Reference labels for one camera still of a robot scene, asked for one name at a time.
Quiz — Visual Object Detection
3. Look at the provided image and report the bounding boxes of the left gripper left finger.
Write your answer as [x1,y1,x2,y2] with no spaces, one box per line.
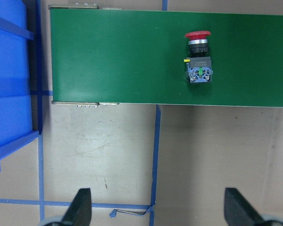
[61,188,92,226]

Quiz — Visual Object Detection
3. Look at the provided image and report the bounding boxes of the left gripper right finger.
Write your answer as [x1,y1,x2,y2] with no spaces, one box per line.
[224,187,265,226]

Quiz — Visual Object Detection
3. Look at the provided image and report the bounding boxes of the red mushroom push button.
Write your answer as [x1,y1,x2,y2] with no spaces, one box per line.
[183,31,213,84]

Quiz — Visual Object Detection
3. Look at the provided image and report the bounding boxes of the blue bin left side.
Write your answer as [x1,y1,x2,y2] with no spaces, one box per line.
[0,0,38,161]

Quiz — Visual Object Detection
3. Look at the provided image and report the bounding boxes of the green conveyor belt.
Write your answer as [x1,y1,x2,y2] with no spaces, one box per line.
[50,7,283,107]

